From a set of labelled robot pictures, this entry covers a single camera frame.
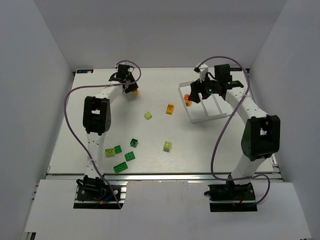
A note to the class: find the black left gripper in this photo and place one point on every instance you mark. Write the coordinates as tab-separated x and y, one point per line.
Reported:
129	87

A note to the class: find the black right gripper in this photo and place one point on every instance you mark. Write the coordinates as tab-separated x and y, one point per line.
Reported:
198	88

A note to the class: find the yellow lego brick slope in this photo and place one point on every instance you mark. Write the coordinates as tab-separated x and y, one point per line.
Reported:
170	108

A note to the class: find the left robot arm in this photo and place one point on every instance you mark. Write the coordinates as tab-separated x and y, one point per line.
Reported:
97	115

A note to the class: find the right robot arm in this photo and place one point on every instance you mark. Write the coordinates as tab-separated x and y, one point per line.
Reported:
261	135

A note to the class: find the white divided sorting tray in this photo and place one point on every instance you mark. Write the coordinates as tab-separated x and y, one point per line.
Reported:
208	109

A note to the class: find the light green square lego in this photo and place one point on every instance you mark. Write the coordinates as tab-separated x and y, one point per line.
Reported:
148	115

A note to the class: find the blue label sticker right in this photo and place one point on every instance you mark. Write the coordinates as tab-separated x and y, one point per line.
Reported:
236	69

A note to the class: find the blue label sticker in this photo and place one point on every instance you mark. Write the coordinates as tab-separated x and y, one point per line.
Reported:
84	71
236	69

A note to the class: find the blue label sticker left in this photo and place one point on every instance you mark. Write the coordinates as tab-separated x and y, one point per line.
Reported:
84	71

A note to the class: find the dark green square lego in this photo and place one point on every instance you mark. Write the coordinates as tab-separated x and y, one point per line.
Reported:
134	142

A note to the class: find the light green lego near centre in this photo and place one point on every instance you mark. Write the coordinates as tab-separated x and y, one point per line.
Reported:
167	146

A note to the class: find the light green flat lego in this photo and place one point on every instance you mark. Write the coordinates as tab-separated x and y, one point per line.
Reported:
109	152

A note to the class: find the green long lego brick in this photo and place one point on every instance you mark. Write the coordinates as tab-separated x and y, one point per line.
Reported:
120	167

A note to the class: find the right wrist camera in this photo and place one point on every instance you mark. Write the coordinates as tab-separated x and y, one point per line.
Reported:
202	70

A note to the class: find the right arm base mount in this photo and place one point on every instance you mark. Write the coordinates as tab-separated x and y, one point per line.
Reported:
230	198

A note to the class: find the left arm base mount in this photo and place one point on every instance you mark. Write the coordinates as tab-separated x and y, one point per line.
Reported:
95	193

